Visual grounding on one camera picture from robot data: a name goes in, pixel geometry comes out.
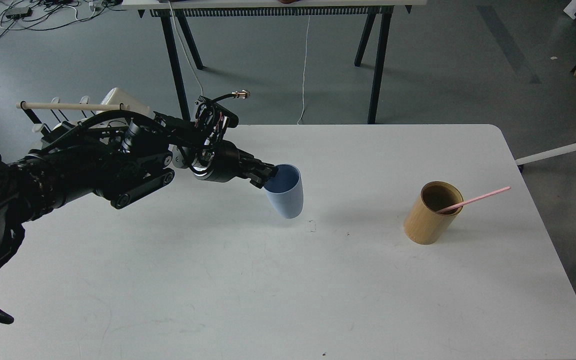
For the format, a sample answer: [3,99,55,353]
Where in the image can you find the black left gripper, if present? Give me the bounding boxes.
[189,141,278,189]

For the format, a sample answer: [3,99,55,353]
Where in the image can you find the blue plastic cup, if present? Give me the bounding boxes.
[262,163,304,219]

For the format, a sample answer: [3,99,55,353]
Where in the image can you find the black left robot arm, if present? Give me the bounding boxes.
[0,89,279,325]

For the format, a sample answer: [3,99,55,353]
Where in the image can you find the white square mug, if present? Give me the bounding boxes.
[100,87,153,117]

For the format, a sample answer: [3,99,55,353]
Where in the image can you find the black trestle table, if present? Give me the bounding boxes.
[121,0,429,125]

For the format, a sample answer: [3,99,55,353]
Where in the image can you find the bamboo cylinder holder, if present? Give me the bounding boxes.
[403,181,464,245]

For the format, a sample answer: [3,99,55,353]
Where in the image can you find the white round mug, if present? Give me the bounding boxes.
[32,121,75,149]

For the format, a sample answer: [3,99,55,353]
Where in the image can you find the wooden rack dowel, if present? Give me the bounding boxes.
[15,101,130,112]

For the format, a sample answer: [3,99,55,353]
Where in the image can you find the white thick hanging cable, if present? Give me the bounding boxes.
[168,0,205,96]

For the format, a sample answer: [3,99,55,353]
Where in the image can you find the black wire mug rack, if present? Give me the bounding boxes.
[20,100,134,151]

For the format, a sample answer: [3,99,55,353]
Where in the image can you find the black floor cables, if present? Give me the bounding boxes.
[0,0,124,63]

